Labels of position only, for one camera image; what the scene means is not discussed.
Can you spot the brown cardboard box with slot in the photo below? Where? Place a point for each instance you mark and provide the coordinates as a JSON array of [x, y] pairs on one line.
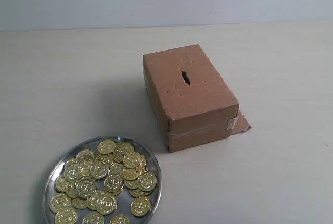
[[192, 103]]

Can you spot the gold coin right upper pile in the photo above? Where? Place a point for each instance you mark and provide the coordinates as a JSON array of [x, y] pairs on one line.
[[132, 160]]

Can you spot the gold coin top of pile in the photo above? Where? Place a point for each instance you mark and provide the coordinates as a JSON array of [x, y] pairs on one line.
[[106, 146]]

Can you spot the gold coin right edge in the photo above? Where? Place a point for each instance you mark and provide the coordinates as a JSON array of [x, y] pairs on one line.
[[147, 181]]

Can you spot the gold coin pile center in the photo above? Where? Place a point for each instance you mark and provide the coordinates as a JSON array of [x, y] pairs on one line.
[[99, 169]]

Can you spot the round steel plate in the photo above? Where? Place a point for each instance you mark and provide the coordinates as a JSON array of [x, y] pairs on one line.
[[85, 154]]

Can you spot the gold coin middle right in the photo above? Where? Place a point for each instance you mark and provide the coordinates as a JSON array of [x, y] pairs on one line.
[[113, 182]]

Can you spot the gold coin lower right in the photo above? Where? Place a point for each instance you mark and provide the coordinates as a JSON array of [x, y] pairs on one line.
[[140, 206]]

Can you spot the gold coin center left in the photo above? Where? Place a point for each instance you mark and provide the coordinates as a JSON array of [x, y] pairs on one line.
[[85, 187]]

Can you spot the gold coin left upper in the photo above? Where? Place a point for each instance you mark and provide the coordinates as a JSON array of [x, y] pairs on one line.
[[71, 172]]

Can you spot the gold coin center large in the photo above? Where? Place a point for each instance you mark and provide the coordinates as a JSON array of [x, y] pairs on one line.
[[106, 204]]

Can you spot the gold coin bottom center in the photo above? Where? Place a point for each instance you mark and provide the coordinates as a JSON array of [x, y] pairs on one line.
[[120, 219]]

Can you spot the gold coin far left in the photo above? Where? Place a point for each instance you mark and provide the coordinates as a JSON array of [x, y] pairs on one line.
[[60, 184]]

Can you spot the gold coin bottom middle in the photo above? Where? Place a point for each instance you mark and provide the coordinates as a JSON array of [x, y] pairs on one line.
[[93, 217]]

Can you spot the gold coin left lower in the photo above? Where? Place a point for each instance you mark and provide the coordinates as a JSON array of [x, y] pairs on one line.
[[59, 201]]

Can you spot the gold coin bottom left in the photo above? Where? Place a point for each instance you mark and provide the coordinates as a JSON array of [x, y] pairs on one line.
[[67, 215]]

